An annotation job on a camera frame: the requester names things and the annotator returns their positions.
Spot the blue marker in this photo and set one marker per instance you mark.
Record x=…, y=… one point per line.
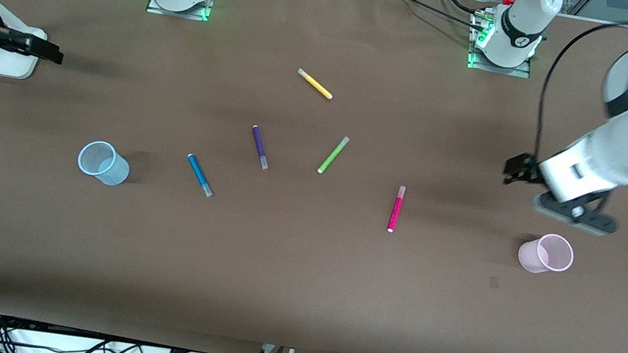
x=197, y=172

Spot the green marker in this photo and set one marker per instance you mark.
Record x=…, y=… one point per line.
x=332, y=155

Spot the translucent pink cup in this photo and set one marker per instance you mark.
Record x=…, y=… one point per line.
x=528, y=258

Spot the purple marker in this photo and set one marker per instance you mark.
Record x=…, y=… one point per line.
x=258, y=143

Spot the translucent blue cup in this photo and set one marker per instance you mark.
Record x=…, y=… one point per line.
x=113, y=172

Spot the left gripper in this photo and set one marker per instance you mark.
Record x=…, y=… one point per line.
x=519, y=168

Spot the pink marker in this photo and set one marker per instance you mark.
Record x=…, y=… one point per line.
x=395, y=210

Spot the yellow marker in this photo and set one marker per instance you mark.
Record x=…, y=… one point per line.
x=315, y=84

